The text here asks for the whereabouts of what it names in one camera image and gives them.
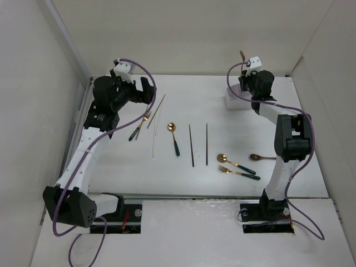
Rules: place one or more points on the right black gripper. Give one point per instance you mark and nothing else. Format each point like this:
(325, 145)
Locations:
(243, 78)

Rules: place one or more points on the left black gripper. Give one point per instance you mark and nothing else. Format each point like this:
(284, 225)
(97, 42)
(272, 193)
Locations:
(144, 97)

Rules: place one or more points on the gold fork green handle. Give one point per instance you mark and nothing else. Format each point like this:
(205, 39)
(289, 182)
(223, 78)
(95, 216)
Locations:
(145, 118)
(227, 171)

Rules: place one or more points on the thin silver chopstick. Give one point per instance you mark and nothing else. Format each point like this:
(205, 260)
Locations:
(156, 124)

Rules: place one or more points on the gold spoon green handle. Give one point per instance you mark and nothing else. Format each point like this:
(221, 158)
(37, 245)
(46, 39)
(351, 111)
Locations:
(171, 128)
(223, 159)

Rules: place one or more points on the black chopstick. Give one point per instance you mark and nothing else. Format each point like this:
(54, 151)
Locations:
(206, 145)
(191, 147)

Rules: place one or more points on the rose gold fork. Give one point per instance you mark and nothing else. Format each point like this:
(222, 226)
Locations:
(243, 58)

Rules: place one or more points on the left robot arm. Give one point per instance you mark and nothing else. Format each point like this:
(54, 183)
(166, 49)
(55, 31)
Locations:
(68, 202)

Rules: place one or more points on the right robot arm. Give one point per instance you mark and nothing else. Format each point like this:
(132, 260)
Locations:
(293, 141)

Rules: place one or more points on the white three-slot utensil container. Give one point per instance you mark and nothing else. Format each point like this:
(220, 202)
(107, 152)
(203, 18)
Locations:
(234, 103)

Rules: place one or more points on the brown wooden spoon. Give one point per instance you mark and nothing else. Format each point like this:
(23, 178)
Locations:
(256, 157)

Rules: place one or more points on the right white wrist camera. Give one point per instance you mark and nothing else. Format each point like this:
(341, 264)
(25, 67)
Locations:
(254, 64)

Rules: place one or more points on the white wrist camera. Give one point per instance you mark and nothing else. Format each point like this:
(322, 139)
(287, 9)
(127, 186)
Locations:
(254, 64)
(124, 70)

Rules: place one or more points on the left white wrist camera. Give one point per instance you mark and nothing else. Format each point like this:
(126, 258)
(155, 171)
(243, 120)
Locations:
(124, 70)

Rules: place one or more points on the aluminium rail frame left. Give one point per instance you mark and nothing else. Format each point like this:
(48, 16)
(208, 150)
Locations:
(84, 99)

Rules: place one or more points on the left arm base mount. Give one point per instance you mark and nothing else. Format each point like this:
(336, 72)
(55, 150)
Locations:
(129, 222)

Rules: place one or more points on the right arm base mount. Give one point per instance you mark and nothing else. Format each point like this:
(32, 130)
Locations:
(263, 220)

